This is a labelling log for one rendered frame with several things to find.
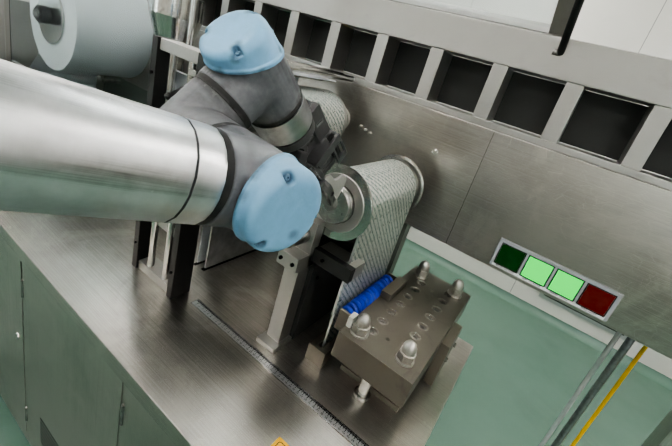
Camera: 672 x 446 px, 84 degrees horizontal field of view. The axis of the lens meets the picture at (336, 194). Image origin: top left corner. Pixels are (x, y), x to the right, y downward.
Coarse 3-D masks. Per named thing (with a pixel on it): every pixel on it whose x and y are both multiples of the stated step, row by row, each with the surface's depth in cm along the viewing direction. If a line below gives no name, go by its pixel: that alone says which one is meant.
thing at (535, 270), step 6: (534, 258) 83; (528, 264) 84; (534, 264) 83; (540, 264) 83; (546, 264) 82; (528, 270) 84; (534, 270) 84; (540, 270) 83; (546, 270) 82; (528, 276) 84; (534, 276) 84; (540, 276) 83; (546, 276) 82; (540, 282) 83
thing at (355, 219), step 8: (336, 176) 69; (352, 184) 68; (352, 192) 68; (360, 192) 67; (360, 200) 67; (360, 208) 68; (320, 216) 73; (352, 216) 69; (360, 216) 68; (328, 224) 72; (336, 224) 71; (344, 224) 70; (352, 224) 69; (344, 232) 70
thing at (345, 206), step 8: (344, 192) 67; (344, 200) 67; (352, 200) 68; (320, 208) 70; (336, 208) 69; (344, 208) 67; (352, 208) 68; (328, 216) 70; (336, 216) 69; (344, 216) 68
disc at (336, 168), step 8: (336, 168) 69; (344, 168) 68; (352, 168) 68; (352, 176) 68; (360, 176) 67; (360, 184) 67; (368, 192) 66; (368, 200) 67; (368, 208) 67; (368, 216) 67; (360, 224) 68; (368, 224) 68; (328, 232) 73; (336, 232) 72; (352, 232) 70; (360, 232) 69; (344, 240) 71
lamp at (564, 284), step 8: (560, 272) 81; (552, 280) 82; (560, 280) 81; (568, 280) 80; (576, 280) 79; (552, 288) 82; (560, 288) 81; (568, 288) 80; (576, 288) 80; (568, 296) 81
